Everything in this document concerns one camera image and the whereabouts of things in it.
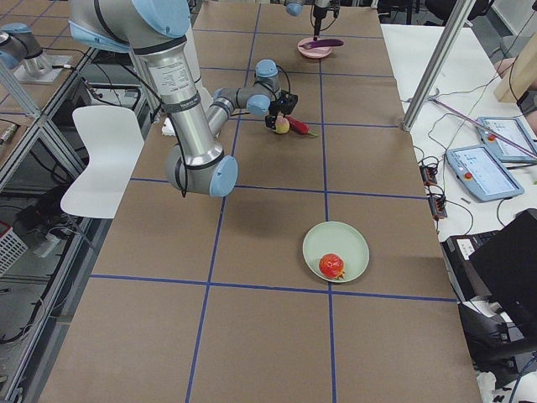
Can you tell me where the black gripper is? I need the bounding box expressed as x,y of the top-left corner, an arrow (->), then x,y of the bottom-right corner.
264,92 -> 299,129
312,0 -> 339,39

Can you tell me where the yellow green peach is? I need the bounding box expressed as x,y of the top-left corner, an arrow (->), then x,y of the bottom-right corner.
274,116 -> 290,134

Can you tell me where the purple eggplant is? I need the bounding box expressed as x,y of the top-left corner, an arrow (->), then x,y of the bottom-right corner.
298,39 -> 344,50

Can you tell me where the red chili pepper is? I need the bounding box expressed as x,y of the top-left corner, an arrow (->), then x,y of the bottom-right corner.
286,115 -> 317,137

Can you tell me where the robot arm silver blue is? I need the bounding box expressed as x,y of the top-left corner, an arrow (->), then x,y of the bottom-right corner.
70,1 -> 298,197
279,0 -> 340,41

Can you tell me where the pink plate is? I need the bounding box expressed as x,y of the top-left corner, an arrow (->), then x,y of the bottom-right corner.
297,38 -> 333,60

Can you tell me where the green plate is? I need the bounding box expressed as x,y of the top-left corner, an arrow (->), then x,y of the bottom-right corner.
302,221 -> 369,283

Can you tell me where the white chair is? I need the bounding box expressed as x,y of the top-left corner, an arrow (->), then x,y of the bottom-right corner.
60,105 -> 144,219

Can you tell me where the near teach pendant tablet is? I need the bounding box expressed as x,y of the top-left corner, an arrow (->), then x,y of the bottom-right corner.
446,145 -> 524,202

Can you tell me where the teach pendant tablet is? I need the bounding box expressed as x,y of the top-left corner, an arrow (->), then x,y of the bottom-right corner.
477,117 -> 536,163
446,145 -> 524,202

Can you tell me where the far teach pendant tablet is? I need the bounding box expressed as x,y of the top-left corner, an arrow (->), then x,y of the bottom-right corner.
477,117 -> 536,163

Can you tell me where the black computer case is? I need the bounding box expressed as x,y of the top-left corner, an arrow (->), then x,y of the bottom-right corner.
441,209 -> 536,388

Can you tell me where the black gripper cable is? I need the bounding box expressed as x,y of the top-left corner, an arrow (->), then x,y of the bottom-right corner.
275,65 -> 293,98

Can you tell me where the aluminium frame post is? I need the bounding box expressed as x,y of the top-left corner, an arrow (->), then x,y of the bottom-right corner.
401,0 -> 476,132

